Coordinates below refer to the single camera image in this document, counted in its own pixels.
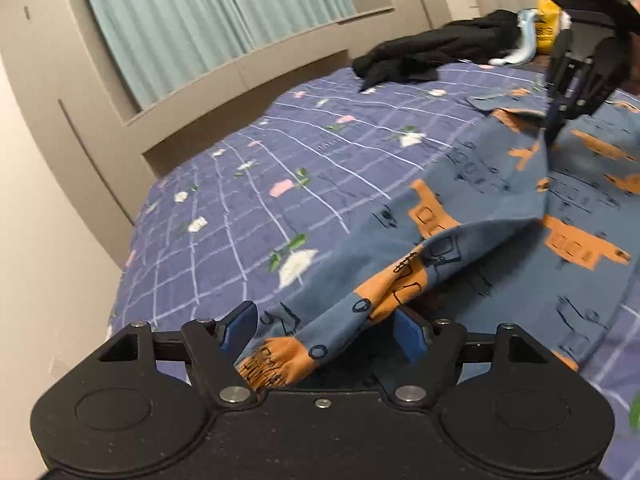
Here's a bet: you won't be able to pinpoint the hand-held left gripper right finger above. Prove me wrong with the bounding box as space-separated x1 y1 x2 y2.
392 307 553 407

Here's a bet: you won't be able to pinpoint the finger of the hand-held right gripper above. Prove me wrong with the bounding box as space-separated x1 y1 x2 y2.
562 60 591 131
544 30 573 148

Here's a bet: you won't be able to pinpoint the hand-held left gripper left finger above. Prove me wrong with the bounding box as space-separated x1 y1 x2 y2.
97 301 261 407

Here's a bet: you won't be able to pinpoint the blue pants with orange print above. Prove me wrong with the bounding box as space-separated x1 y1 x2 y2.
235 87 640 393

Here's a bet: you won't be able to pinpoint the yellow bag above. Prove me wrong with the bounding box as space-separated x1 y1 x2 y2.
535 0 571 53

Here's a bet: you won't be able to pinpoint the light blue cloth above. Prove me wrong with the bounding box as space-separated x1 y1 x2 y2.
487 8 543 67

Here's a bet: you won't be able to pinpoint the black clothes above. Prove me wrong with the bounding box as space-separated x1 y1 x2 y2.
352 10 538 92

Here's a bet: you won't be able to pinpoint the purple checked floral bed blanket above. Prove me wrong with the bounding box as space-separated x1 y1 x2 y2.
105 60 640 480

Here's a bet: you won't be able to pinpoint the teal curtain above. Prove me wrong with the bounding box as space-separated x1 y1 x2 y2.
75 0 358 111

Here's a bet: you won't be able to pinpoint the beige window surround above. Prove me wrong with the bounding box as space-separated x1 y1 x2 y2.
0 0 451 221

